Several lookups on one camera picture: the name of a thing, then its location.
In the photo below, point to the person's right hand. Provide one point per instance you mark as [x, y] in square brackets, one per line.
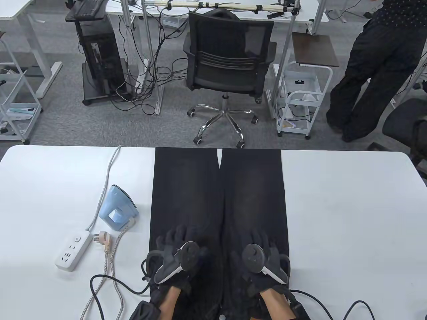
[250, 284]

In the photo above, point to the person's left hand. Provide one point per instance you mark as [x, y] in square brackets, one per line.
[171, 239]

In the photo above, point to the black trousers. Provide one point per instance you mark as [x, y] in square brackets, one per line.
[186, 200]

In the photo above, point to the light blue electric iron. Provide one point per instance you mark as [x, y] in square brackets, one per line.
[115, 204]

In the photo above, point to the person's right forearm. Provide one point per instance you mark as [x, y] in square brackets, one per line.
[275, 305]

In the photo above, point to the person's left forearm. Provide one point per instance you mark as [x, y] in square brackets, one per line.
[168, 303]

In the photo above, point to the grey white left controller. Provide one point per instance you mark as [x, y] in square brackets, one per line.
[188, 256]

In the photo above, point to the grey white controller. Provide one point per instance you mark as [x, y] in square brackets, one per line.
[254, 256]
[188, 256]

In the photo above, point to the grey white right controller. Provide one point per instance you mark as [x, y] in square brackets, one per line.
[254, 256]

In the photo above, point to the white power strip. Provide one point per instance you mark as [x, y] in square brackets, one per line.
[71, 253]

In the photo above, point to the white table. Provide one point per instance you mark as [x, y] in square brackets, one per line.
[350, 216]

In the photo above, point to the black rolling computer stand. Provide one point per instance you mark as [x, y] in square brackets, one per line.
[95, 95]

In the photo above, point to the yellow card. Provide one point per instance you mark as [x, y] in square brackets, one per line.
[289, 124]

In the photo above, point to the black mesh office chair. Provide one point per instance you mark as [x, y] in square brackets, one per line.
[227, 76]

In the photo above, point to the white metal utility cart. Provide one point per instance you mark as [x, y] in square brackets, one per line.
[308, 83]
[20, 115]

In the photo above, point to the teal tool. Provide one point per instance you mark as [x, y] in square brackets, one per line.
[21, 111]

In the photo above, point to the black computer tower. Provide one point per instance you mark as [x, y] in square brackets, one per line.
[106, 50]

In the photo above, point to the black padded chair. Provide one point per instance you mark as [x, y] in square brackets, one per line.
[400, 120]

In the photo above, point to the dark brown wooden board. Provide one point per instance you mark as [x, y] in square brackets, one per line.
[315, 50]

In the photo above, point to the black keyboard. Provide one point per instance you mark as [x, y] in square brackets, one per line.
[87, 7]

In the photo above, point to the long white desk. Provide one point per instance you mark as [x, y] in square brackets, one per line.
[310, 11]

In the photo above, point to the white desk with panel legs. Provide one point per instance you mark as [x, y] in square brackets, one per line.
[13, 8]

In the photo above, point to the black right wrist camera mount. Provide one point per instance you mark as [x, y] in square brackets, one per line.
[298, 308]

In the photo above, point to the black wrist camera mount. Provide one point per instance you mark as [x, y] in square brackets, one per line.
[298, 308]
[145, 311]

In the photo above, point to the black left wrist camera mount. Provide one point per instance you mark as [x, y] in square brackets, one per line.
[145, 311]

